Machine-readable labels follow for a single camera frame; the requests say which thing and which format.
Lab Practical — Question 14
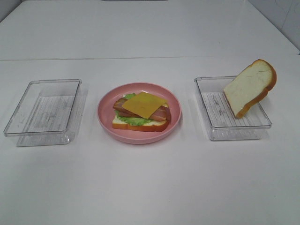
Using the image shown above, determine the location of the yellow cheese slice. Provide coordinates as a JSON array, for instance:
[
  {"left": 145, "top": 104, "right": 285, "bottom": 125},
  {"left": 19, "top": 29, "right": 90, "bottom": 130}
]
[{"left": 122, "top": 91, "right": 167, "bottom": 119}]

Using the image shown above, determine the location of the bacon strip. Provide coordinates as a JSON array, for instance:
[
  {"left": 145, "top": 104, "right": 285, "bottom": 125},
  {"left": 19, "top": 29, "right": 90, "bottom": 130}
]
[
  {"left": 113, "top": 98, "right": 172, "bottom": 121},
  {"left": 114, "top": 106, "right": 170, "bottom": 126}
]

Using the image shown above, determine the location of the green lettuce leaf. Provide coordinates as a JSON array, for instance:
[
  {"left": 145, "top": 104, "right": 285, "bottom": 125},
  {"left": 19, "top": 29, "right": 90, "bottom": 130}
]
[{"left": 114, "top": 93, "right": 154, "bottom": 126}]

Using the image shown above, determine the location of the white bread slice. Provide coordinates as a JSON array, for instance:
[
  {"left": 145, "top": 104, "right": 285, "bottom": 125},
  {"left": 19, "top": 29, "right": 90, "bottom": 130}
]
[{"left": 112, "top": 103, "right": 171, "bottom": 132}]

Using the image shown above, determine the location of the pink round plate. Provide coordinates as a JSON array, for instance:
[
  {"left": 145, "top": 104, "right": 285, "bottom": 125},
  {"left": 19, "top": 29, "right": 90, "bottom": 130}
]
[{"left": 97, "top": 82, "right": 182, "bottom": 144}]

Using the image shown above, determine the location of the clear plastic right tray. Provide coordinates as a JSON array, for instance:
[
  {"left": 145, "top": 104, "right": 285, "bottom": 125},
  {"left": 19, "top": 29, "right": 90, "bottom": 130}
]
[{"left": 194, "top": 75, "right": 273, "bottom": 142}]

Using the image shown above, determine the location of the clear plastic tray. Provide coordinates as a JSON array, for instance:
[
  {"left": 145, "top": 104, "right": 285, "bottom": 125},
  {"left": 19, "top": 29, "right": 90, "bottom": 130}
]
[
  {"left": 194, "top": 75, "right": 273, "bottom": 142},
  {"left": 3, "top": 79, "right": 86, "bottom": 147}
]

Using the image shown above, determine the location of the clear plastic left tray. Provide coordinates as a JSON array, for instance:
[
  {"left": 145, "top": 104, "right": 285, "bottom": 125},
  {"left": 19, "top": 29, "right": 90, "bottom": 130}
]
[{"left": 3, "top": 79, "right": 86, "bottom": 147}]

